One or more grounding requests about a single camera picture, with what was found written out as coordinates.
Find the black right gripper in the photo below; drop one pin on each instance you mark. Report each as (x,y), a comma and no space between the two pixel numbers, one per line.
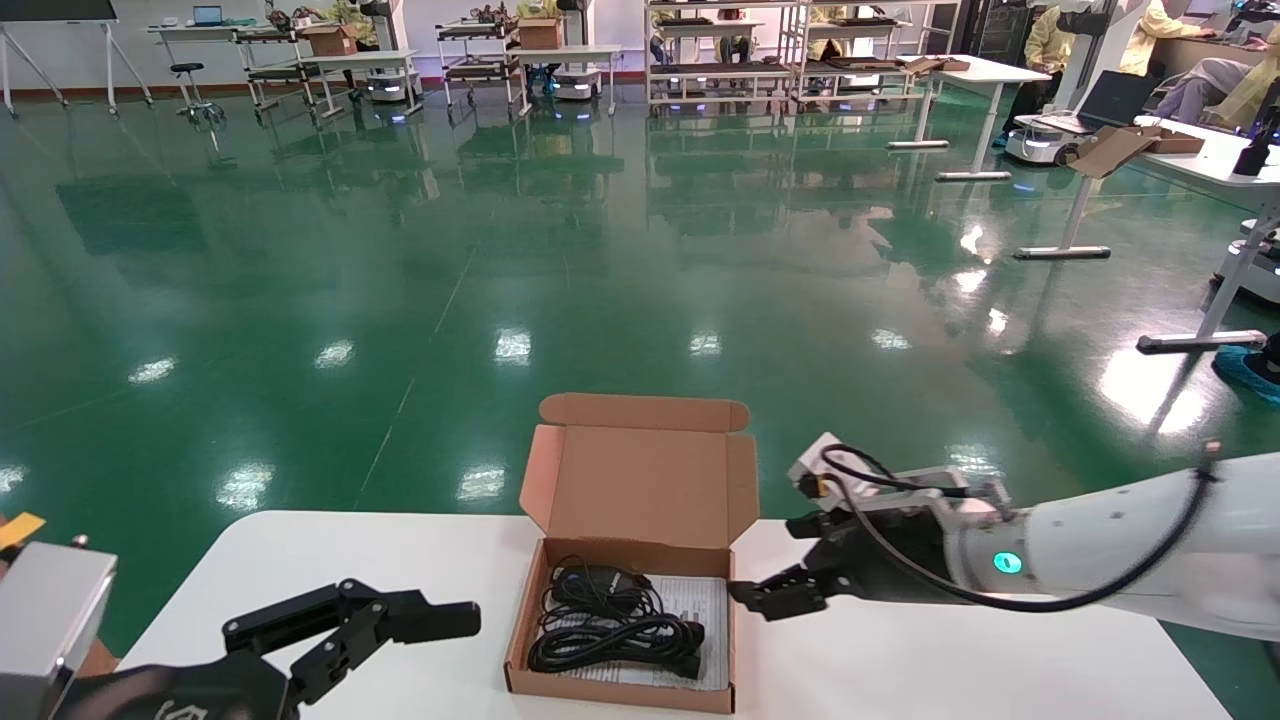
(890,560)

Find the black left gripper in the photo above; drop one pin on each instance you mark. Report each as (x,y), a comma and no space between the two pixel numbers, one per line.
(180,695)

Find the brown cardboard storage box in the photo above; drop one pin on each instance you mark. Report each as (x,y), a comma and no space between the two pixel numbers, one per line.
(640,490)

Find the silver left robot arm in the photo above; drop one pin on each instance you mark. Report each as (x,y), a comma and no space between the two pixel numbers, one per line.
(50,620)

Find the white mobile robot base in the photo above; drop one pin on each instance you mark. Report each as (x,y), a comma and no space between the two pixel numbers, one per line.
(385,88)
(575,88)
(1250,270)

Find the flat open cardboard box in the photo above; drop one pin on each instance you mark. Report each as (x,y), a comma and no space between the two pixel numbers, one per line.
(1115,150)

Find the white printed instruction sheet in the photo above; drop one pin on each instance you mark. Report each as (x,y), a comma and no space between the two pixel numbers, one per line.
(700,605)

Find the yellow tag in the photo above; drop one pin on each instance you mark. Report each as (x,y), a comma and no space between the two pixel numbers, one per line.
(20,528)

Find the person with blue shoe cover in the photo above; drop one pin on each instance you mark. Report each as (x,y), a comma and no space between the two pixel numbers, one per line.
(1250,370)

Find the metal shelving rack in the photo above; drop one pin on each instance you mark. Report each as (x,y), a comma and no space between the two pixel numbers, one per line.
(720,70)
(870,65)

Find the white table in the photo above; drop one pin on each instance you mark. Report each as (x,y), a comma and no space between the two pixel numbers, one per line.
(990,72)
(350,58)
(570,52)

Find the black laptop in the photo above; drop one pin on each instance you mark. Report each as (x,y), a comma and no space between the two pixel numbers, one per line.
(1115,98)

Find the long white desk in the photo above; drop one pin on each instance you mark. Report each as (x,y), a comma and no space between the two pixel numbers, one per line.
(1210,165)

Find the black stool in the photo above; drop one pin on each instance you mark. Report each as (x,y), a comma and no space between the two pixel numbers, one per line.
(187,69)

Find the metal cart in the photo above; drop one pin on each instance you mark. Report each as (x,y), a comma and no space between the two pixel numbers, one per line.
(480,70)

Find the white robot with column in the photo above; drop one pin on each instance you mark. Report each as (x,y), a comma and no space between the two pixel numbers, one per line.
(1090,50)

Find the white desk with laptop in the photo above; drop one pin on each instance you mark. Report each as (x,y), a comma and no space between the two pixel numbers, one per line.
(200,31)

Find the seated person with grey trousers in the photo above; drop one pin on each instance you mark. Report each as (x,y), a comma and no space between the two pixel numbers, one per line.
(1200,85)

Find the small open laptop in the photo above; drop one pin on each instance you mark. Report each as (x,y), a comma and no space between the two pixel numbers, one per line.
(208,16)

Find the seated person in yellow jacket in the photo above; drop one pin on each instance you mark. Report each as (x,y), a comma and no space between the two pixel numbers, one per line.
(1150,35)

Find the dark display board on stand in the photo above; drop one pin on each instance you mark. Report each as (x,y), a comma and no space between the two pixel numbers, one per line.
(50,10)

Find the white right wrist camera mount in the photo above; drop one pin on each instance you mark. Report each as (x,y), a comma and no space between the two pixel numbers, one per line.
(920,490)

